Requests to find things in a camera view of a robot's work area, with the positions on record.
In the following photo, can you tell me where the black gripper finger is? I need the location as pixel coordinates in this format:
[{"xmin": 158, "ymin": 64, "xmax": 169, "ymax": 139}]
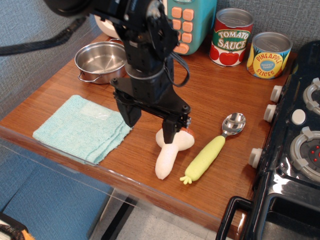
[
  {"xmin": 116, "ymin": 98, "xmax": 142, "ymax": 128},
  {"xmin": 162, "ymin": 119, "xmax": 184, "ymax": 144}
]

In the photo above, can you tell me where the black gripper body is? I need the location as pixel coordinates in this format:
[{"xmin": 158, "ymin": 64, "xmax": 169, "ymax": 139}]
[{"xmin": 110, "ymin": 67, "xmax": 191, "ymax": 128}]

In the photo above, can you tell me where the plush white brown mushroom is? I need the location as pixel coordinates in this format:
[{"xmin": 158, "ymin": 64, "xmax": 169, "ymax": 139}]
[{"xmin": 155, "ymin": 128, "xmax": 195, "ymax": 180}]

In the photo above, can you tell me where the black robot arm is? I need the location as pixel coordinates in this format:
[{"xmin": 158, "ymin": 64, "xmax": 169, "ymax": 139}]
[{"xmin": 46, "ymin": 0, "xmax": 191, "ymax": 144}]

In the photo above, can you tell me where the metal pot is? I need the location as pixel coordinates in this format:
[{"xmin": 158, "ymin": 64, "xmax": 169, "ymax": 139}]
[{"xmin": 74, "ymin": 41, "xmax": 127, "ymax": 85}]

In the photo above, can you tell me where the light blue folded cloth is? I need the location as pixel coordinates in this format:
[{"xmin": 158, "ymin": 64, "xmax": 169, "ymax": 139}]
[{"xmin": 32, "ymin": 95, "xmax": 132, "ymax": 165}]

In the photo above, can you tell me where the teal toy microwave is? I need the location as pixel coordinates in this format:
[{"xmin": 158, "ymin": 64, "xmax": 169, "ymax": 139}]
[{"xmin": 93, "ymin": 0, "xmax": 217, "ymax": 61}]

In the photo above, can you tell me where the tomato sauce can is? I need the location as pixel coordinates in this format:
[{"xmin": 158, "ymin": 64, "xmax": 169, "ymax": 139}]
[{"xmin": 209, "ymin": 8, "xmax": 254, "ymax": 67}]

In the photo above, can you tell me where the pineapple slices can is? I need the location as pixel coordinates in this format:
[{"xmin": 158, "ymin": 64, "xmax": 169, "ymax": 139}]
[{"xmin": 246, "ymin": 32, "xmax": 293, "ymax": 80}]

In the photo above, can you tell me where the black toy stove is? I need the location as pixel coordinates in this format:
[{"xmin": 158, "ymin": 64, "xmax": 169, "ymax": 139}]
[{"xmin": 216, "ymin": 40, "xmax": 320, "ymax": 240}]

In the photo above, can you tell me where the orange fuzzy object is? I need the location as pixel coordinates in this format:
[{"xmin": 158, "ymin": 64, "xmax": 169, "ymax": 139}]
[{"xmin": 0, "ymin": 224, "xmax": 36, "ymax": 240}]

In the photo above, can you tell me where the spoon with green handle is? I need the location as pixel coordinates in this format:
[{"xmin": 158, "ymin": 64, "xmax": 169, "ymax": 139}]
[{"xmin": 179, "ymin": 112, "xmax": 246, "ymax": 185}]

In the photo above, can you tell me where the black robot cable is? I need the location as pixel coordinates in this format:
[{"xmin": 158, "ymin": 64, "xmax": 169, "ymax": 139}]
[{"xmin": 0, "ymin": 16, "xmax": 87, "ymax": 56}]

